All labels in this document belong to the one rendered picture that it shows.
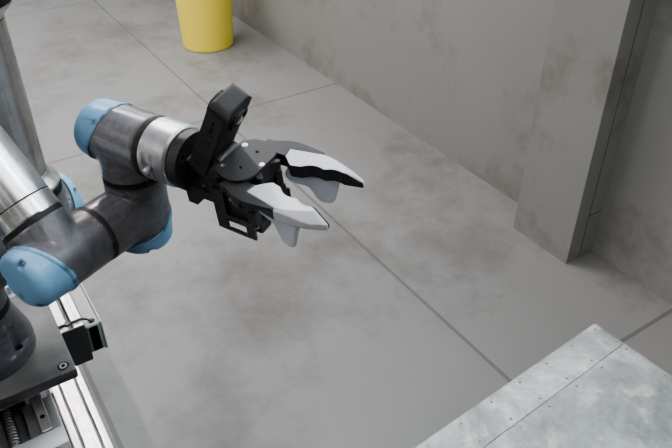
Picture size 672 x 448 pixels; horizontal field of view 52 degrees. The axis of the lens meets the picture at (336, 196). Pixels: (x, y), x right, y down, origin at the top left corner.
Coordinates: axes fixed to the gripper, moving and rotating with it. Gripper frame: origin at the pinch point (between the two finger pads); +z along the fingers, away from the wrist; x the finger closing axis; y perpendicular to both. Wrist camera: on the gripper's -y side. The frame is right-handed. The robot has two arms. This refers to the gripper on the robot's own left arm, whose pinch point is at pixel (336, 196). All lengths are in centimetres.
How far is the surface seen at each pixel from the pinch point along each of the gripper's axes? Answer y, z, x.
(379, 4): 120, -138, -257
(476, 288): 166, -29, -134
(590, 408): 71, 27, -38
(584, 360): 73, 23, -49
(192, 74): 179, -261, -230
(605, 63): 83, -6, -181
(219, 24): 166, -269, -272
